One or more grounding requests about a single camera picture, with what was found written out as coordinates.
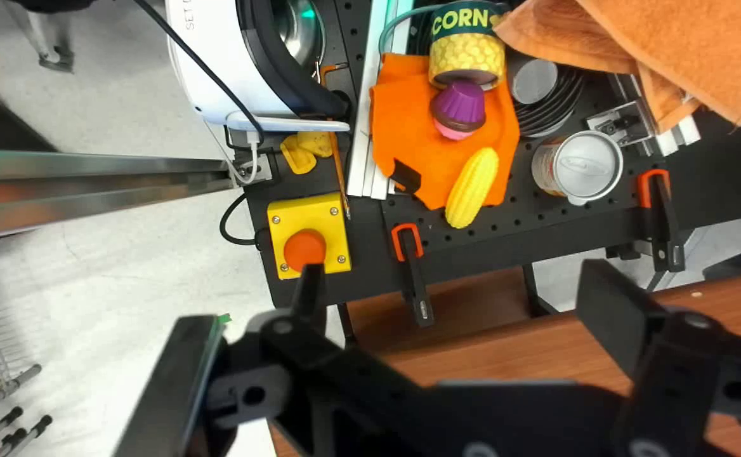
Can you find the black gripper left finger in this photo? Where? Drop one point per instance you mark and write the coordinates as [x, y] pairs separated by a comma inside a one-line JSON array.
[[170, 409]]

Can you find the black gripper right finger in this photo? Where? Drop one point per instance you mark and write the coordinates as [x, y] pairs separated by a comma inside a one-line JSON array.
[[616, 313]]

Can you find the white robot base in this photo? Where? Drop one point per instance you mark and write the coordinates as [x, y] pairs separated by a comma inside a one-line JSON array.
[[252, 64]]

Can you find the black orange clamp right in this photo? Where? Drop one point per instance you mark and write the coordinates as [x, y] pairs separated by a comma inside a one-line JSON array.
[[659, 225]]

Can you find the black orange clamp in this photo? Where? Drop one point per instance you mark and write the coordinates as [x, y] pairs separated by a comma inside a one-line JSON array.
[[659, 225], [406, 253]]

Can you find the peaches can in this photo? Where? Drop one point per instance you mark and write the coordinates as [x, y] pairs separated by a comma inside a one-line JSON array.
[[578, 169]]

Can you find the wooden desk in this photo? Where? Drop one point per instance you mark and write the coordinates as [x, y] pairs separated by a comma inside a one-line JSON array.
[[346, 403]]

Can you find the yellow toy corn cob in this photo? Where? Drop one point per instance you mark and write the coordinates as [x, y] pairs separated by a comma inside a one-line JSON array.
[[469, 188]]

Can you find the stack of dark plates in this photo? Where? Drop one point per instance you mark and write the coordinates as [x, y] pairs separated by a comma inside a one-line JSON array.
[[544, 96]]

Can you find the yellow emergency stop button box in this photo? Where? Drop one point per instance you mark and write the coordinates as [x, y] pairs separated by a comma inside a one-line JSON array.
[[307, 233]]

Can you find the black perforated side table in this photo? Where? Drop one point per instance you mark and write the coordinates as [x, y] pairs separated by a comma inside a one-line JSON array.
[[531, 228]]

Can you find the purple toy cupcake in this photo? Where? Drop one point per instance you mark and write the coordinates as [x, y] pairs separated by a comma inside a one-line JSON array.
[[458, 110]]

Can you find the orange towel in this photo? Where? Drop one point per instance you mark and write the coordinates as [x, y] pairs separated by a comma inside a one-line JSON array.
[[683, 52]]

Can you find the corn can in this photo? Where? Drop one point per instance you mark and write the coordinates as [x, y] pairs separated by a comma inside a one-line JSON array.
[[465, 44]]

